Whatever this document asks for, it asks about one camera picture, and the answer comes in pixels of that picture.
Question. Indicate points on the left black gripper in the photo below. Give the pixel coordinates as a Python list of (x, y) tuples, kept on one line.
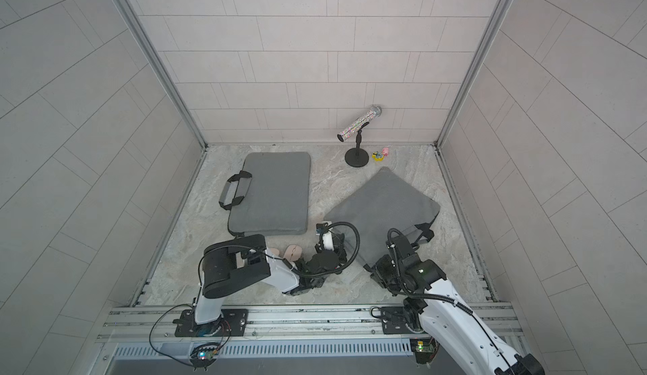
[(340, 252)]

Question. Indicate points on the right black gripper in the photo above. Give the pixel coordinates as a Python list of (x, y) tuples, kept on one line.
[(376, 273)]

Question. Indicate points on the grey laptop bag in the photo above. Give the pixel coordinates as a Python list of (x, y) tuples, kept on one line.
[(269, 195), (384, 202)]

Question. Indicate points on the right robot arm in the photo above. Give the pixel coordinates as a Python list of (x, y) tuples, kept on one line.
[(432, 305)]

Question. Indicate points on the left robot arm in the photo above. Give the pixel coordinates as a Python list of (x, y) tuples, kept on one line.
[(232, 266)]

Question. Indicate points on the right circuit board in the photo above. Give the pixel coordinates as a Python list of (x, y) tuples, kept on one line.
[(424, 350)]

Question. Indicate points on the circuit board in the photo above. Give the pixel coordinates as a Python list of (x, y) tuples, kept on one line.
[(203, 356), (424, 350)]

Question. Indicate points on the black microphone stand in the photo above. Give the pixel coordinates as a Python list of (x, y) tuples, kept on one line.
[(357, 157)]

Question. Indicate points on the pink yellow toy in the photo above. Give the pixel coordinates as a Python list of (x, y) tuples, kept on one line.
[(379, 156)]

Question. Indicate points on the left circuit board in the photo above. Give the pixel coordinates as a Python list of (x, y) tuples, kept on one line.
[(203, 356)]

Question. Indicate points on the glitter microphone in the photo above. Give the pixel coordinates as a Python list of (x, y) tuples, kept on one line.
[(373, 112)]

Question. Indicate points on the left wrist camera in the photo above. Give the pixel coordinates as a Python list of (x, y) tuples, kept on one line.
[(326, 238)]

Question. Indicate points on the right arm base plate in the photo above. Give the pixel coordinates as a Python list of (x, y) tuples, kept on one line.
[(399, 320)]

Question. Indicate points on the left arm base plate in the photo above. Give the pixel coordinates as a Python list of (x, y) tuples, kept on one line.
[(232, 322)]

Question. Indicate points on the aluminium mounting rail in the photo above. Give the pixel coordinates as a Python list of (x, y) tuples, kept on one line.
[(270, 322)]

